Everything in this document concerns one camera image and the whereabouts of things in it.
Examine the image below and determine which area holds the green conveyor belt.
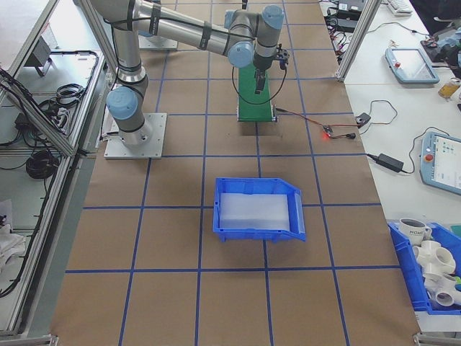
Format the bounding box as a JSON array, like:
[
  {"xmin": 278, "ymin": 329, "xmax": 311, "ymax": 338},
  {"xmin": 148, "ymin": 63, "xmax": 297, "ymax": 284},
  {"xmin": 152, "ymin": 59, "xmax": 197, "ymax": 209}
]
[{"xmin": 236, "ymin": 63, "xmax": 279, "ymax": 124}]

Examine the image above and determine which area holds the black power strip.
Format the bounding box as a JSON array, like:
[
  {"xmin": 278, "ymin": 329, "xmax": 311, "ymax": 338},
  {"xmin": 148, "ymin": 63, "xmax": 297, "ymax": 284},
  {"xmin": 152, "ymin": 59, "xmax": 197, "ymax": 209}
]
[{"xmin": 329, "ymin": 28, "xmax": 352, "ymax": 57}]

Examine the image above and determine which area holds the black computer with labels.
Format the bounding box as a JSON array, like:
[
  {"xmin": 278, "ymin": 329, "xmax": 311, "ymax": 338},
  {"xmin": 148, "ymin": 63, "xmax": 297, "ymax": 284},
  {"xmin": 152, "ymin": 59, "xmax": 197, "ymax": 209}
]
[{"xmin": 336, "ymin": 0, "xmax": 365, "ymax": 17}]

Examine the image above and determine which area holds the blue plastic storage bin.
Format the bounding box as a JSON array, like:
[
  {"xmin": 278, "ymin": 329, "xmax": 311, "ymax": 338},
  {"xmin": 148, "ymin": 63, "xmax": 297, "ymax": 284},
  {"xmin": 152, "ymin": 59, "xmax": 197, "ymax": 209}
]
[{"xmin": 212, "ymin": 176, "xmax": 309, "ymax": 244}]

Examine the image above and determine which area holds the blue grey teach pendant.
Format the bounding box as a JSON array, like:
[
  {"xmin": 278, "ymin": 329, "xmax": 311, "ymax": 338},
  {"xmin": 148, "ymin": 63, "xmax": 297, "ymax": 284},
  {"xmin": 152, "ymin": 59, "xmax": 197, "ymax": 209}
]
[
  {"xmin": 416, "ymin": 130, "xmax": 461, "ymax": 198},
  {"xmin": 384, "ymin": 46, "xmax": 441, "ymax": 85}
]

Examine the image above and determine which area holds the white keyboard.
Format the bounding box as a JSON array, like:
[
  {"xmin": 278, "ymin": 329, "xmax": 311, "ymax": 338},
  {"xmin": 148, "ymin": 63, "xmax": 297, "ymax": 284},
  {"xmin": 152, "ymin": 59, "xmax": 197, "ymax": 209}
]
[{"xmin": 387, "ymin": 0, "xmax": 413, "ymax": 16}]

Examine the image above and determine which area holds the small black power adapter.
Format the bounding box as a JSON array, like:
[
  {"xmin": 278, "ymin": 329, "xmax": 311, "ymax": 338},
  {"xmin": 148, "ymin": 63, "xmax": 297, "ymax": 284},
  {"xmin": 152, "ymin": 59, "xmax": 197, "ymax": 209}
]
[{"xmin": 366, "ymin": 152, "xmax": 405, "ymax": 173}]

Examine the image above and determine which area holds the white printed mug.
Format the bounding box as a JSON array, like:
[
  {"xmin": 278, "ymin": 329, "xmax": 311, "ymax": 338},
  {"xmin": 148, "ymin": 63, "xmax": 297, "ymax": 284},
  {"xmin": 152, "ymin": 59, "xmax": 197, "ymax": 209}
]
[{"xmin": 398, "ymin": 217, "xmax": 433, "ymax": 249}]

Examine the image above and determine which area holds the grey metal box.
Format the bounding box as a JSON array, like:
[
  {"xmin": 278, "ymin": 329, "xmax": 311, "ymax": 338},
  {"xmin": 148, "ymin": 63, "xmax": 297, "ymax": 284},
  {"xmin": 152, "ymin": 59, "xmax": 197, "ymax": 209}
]
[{"xmin": 24, "ymin": 35, "xmax": 54, "ymax": 77}]

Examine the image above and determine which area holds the blue bin with fittings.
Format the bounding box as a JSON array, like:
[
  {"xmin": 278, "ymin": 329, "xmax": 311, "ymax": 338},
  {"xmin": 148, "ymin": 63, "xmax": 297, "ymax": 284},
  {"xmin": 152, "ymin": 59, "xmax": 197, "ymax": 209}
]
[{"xmin": 387, "ymin": 221, "xmax": 461, "ymax": 314}]

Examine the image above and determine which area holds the white PVC pipe fitting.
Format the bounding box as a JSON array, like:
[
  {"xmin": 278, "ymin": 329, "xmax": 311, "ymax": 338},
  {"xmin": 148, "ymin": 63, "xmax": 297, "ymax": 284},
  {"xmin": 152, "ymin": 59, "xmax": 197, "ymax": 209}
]
[
  {"xmin": 424, "ymin": 272, "xmax": 461, "ymax": 310},
  {"xmin": 411, "ymin": 239, "xmax": 455, "ymax": 275}
]

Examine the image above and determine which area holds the white crumpled cloth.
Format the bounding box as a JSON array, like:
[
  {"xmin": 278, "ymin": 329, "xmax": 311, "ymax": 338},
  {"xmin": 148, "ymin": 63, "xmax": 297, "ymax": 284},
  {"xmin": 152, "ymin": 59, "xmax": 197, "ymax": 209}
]
[{"xmin": 0, "ymin": 200, "xmax": 27, "ymax": 270}]

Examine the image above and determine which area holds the aluminium corner bar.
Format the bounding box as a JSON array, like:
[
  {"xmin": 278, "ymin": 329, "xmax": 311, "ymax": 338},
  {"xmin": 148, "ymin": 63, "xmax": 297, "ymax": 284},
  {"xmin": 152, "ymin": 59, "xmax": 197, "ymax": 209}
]
[
  {"xmin": 411, "ymin": 333, "xmax": 461, "ymax": 346},
  {"xmin": 0, "ymin": 333, "xmax": 59, "ymax": 346}
]

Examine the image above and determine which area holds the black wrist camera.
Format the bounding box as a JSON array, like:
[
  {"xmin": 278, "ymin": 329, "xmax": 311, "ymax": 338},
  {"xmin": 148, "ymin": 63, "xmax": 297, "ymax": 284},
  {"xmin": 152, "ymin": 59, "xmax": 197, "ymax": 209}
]
[{"xmin": 275, "ymin": 48, "xmax": 291, "ymax": 70}]

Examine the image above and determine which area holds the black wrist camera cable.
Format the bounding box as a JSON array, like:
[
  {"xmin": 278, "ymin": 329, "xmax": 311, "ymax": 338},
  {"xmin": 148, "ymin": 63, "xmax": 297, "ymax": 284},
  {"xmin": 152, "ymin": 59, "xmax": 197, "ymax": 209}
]
[{"xmin": 230, "ymin": 43, "xmax": 289, "ymax": 106}]

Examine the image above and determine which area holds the thin red wire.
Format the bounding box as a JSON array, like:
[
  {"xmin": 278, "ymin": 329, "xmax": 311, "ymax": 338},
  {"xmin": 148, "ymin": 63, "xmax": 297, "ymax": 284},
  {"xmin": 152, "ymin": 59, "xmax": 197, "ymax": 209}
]
[{"xmin": 275, "ymin": 106, "xmax": 361, "ymax": 140}]

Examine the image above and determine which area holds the aluminium profile post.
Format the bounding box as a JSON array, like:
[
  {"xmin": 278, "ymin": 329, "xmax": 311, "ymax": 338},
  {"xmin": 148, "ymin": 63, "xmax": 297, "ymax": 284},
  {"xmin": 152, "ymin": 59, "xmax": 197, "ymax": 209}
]
[{"xmin": 337, "ymin": 0, "xmax": 383, "ymax": 83}]

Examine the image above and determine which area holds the white square base plate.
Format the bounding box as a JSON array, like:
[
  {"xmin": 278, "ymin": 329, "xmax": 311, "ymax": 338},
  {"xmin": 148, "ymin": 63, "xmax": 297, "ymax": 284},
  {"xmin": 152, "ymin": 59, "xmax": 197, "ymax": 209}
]
[
  {"xmin": 103, "ymin": 112, "xmax": 169, "ymax": 160},
  {"xmin": 138, "ymin": 35, "xmax": 179, "ymax": 50}
]

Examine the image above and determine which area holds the coiled black cable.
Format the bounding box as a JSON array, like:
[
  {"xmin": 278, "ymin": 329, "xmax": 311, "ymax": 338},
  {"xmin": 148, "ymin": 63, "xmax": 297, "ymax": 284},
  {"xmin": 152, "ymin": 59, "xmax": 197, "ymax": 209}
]
[{"xmin": 25, "ymin": 150, "xmax": 61, "ymax": 180}]

